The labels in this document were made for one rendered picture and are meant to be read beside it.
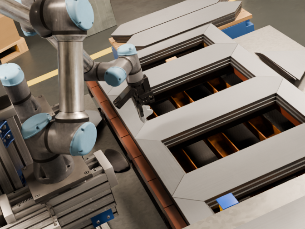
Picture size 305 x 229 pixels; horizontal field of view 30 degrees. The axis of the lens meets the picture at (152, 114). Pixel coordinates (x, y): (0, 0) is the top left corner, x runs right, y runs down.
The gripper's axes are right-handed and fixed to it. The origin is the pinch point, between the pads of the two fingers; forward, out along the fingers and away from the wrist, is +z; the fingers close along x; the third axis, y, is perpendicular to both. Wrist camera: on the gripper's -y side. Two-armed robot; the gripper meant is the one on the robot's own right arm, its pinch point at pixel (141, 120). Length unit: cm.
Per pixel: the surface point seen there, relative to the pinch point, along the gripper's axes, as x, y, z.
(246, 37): 67, 84, 18
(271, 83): -1, 62, 7
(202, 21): 85, 67, 8
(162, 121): 3.8, 9.6, 7.2
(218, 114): -7.3, 31.9, 7.2
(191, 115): -0.6, 22.1, 7.2
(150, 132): -0.8, 2.0, 7.2
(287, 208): -93, 16, -14
